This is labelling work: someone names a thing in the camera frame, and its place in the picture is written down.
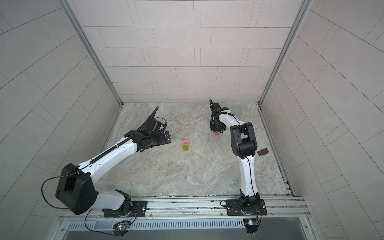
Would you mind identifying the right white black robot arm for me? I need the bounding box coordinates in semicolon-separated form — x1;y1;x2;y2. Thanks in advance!
210;100;267;216

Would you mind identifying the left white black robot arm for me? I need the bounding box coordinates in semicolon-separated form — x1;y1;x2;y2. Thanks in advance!
55;112;171;218

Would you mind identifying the dark brown wood block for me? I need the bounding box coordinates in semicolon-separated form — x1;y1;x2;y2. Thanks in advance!
257;148;269;156

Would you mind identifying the left green circuit board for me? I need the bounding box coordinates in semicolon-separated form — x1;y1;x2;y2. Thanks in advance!
113;221;132;237

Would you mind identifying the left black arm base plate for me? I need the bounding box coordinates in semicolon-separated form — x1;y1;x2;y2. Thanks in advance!
102;200;148;218

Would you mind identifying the aluminium mounting rail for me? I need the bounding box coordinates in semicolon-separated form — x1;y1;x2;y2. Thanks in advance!
57;194;310;222

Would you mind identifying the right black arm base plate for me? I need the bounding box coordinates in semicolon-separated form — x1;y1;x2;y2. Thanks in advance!
224;199;268;216

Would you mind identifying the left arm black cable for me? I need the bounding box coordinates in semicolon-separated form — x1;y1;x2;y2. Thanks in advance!
40;175;79;210

